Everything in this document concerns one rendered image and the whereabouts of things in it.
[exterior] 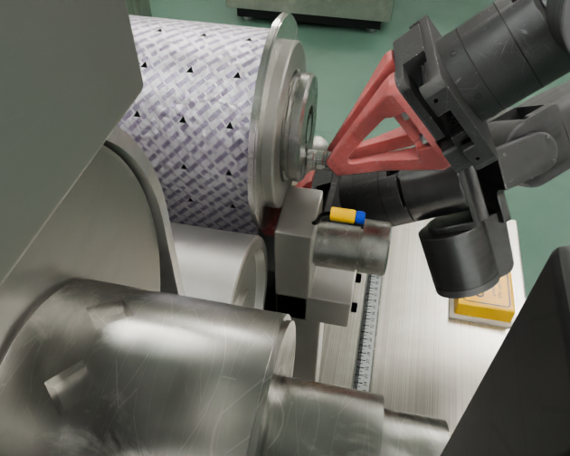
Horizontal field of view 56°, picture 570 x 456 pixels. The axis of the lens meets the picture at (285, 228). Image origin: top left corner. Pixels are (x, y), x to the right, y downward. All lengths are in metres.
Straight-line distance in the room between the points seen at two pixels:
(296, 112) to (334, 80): 2.54
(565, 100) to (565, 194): 1.94
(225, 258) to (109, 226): 0.15
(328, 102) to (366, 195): 2.24
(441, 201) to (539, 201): 1.92
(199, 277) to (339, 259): 0.12
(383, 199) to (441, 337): 0.28
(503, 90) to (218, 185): 0.18
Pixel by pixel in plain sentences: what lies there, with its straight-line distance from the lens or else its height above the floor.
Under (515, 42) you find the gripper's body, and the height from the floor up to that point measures 1.33.
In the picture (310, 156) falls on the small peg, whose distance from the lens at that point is 0.38.
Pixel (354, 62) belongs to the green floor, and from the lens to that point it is 3.04.
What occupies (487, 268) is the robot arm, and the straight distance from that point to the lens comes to 0.49.
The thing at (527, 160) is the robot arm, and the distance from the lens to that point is 0.48.
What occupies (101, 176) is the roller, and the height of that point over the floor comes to 1.37.
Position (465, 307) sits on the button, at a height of 0.92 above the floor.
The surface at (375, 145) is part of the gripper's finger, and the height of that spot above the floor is 1.24.
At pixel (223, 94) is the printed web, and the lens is 0.33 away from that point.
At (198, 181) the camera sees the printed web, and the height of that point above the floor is 1.24.
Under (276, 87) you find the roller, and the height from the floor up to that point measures 1.30.
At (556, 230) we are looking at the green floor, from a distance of 2.27.
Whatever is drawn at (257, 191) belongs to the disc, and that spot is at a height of 1.25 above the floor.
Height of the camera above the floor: 1.47
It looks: 46 degrees down
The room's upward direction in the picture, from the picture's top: straight up
